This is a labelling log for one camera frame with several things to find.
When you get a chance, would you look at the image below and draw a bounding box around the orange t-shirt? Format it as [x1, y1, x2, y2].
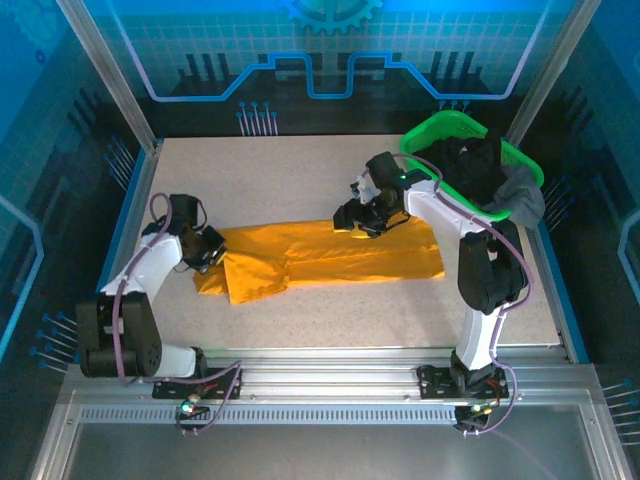
[193, 217, 446, 305]

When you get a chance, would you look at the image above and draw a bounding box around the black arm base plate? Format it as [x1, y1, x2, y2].
[415, 363, 510, 401]
[152, 366, 244, 401]

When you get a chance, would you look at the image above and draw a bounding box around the aluminium frame post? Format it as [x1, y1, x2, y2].
[54, 0, 164, 154]
[504, 0, 604, 151]

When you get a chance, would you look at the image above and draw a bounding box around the green plastic basket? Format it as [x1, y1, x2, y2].
[398, 110, 545, 224]

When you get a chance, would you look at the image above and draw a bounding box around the black t-shirt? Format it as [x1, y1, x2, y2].
[429, 129, 506, 207]

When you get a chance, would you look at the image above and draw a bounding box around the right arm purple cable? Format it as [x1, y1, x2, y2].
[392, 153, 535, 441]

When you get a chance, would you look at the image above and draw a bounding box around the slotted grey cable duct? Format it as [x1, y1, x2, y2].
[79, 406, 459, 427]

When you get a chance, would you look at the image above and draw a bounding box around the aluminium mounting rail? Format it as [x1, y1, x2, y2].
[84, 347, 576, 399]

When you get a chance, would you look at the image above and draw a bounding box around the small LED circuit board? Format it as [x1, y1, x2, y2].
[456, 401, 495, 427]
[174, 397, 211, 422]

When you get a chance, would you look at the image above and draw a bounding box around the aluminium front frame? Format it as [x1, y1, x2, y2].
[29, 363, 640, 480]

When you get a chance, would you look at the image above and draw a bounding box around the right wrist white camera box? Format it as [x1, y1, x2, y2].
[349, 171, 375, 205]

